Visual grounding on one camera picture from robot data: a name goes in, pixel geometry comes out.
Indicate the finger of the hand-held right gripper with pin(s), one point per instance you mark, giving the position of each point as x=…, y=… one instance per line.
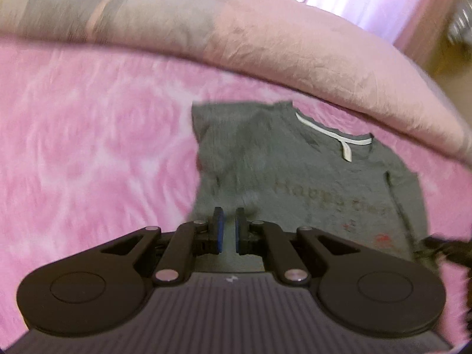
x=453, y=250

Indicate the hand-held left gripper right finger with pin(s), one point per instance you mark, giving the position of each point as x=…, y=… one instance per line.
x=239, y=232

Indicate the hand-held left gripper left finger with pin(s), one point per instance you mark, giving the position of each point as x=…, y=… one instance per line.
x=220, y=232

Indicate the white curtain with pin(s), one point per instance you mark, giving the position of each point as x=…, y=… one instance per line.
x=350, y=0

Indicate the pink and grey duvet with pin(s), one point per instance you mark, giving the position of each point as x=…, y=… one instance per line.
x=276, y=55

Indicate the radiator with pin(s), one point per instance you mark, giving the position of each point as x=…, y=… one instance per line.
x=461, y=22

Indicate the pink floral blanket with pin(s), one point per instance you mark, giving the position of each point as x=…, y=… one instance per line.
x=92, y=136

